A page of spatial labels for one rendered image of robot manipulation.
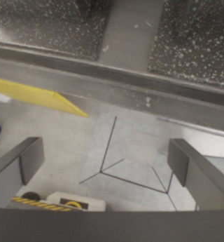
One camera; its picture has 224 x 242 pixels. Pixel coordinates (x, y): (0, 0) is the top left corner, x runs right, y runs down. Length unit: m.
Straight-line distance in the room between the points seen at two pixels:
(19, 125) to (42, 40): 0.85
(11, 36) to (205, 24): 0.29
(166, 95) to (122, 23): 0.26
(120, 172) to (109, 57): 0.69
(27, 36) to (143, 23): 0.18
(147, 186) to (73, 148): 0.43
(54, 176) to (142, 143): 0.50
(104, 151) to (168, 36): 0.70
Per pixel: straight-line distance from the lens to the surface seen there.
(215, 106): 0.53
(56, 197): 0.86
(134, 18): 0.30
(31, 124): 1.07
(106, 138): 0.89
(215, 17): 0.31
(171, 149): 0.17
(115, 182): 0.90
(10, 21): 0.36
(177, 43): 0.27
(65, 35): 0.29
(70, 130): 0.96
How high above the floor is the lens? 0.89
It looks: 79 degrees down
